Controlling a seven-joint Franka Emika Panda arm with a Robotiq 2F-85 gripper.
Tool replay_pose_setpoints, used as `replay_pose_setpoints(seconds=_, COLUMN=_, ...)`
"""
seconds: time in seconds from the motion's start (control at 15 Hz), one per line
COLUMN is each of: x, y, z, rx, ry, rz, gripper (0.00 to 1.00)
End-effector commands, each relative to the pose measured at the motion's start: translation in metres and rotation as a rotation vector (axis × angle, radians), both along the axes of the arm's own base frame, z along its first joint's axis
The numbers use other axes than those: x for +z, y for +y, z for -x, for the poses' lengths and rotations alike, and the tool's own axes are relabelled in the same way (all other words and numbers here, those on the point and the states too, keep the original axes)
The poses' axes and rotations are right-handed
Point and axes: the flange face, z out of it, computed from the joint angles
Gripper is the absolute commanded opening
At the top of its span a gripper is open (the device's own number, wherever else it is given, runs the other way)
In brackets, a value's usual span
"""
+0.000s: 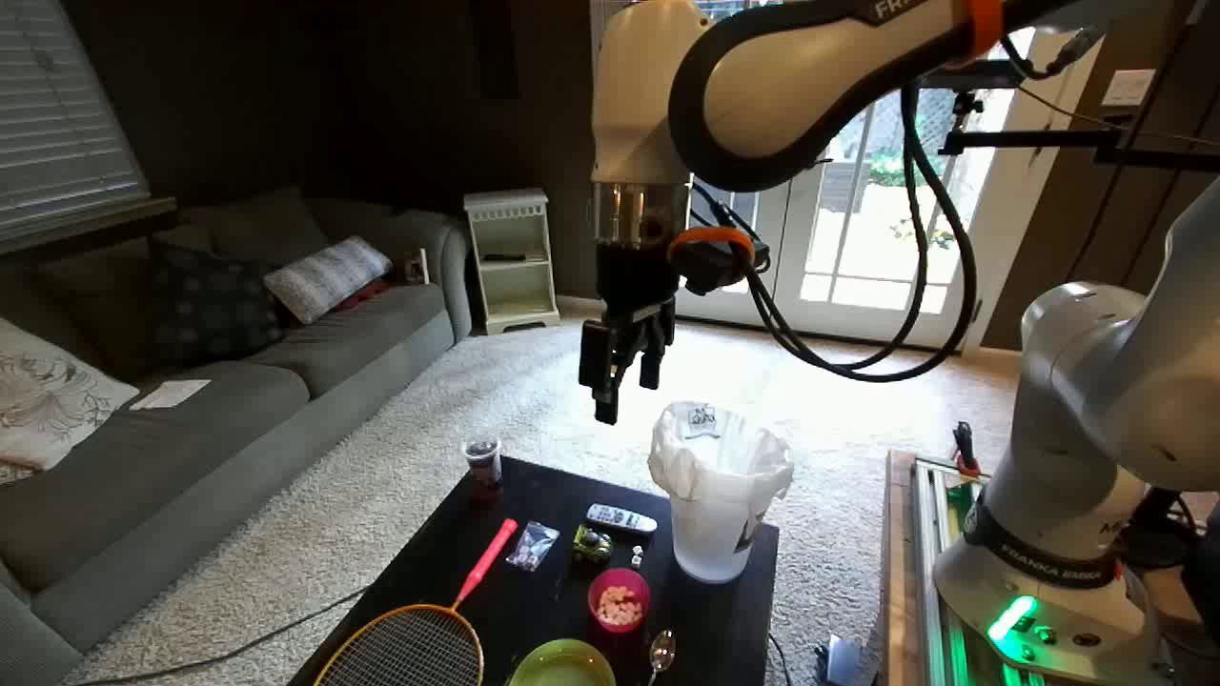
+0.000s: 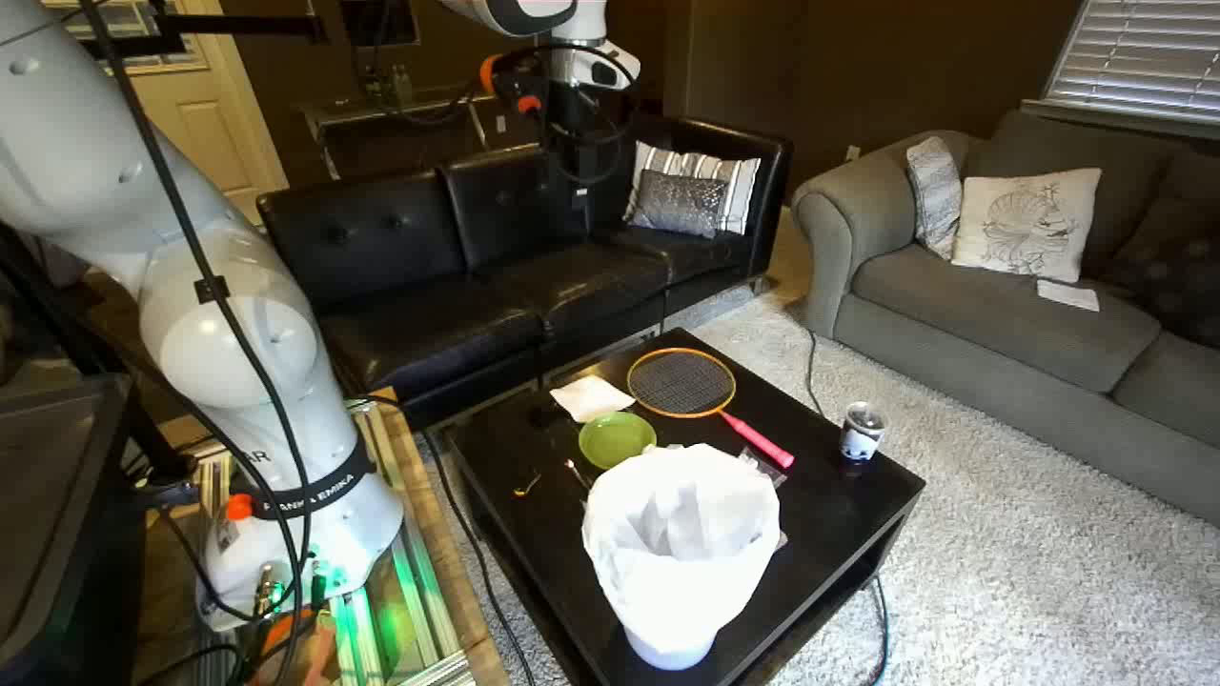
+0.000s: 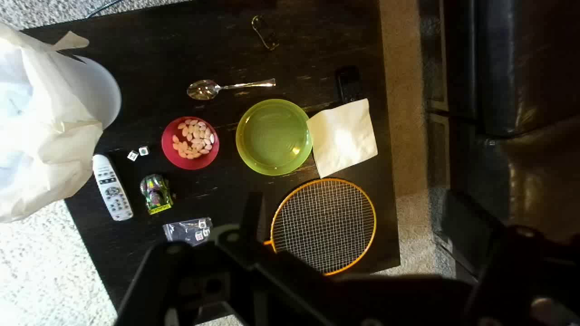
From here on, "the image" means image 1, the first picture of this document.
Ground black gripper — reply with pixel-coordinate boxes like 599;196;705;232
578;246;680;425

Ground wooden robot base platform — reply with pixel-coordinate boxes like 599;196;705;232
879;449;1220;686

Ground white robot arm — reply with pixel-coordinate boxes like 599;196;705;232
578;0;1220;684

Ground white side shelf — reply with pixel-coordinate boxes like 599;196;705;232
461;191;558;333

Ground grey remote control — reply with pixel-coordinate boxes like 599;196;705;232
583;505;659;539

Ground small dark drink cup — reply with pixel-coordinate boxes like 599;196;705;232
461;438;504;487

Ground small green object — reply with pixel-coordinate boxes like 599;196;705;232
571;527;608;567

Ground clear plastic bag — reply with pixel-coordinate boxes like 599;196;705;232
504;524;558;574

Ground black coffee table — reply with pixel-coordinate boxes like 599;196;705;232
284;455;781;686

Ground pink bowl with snacks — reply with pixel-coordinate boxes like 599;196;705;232
588;567;652;635

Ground white french doors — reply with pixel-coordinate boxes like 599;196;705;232
588;0;1110;355

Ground metal spoon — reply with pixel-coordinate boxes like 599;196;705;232
648;629;674;686

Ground green plastic plate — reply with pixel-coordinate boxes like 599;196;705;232
508;637;617;686

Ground white striped pillow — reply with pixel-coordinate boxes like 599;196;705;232
261;237;387;325

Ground orange badminton racket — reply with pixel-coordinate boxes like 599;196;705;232
311;519;519;686

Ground dark patterned pillow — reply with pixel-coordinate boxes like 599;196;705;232
153;246;283;368

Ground white paper on sofa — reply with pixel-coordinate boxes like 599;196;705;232
129;378;209;412

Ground grey sofa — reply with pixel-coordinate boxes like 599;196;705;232
0;189;470;686

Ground white printed pillow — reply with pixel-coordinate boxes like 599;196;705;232
0;319;138;472

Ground window blinds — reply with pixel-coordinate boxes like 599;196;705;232
0;0;148;241

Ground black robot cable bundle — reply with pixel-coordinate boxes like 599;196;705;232
688;79;982;387

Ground black floor cable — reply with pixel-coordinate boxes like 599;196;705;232
81;585;373;686

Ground black camera on stand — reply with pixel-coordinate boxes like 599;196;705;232
922;60;1220;171

